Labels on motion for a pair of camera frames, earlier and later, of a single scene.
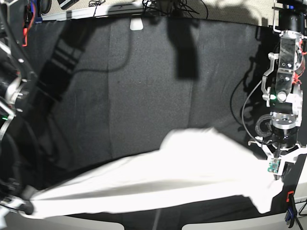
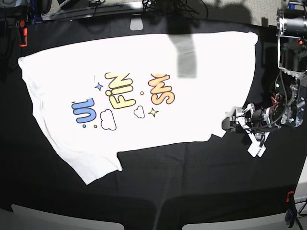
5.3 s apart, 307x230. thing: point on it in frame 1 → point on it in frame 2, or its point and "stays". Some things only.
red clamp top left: x=25 y=32 stays
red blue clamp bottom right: x=291 y=210 stays
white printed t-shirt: x=191 y=163 → x=94 y=98
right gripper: x=289 y=155 → x=256 y=121
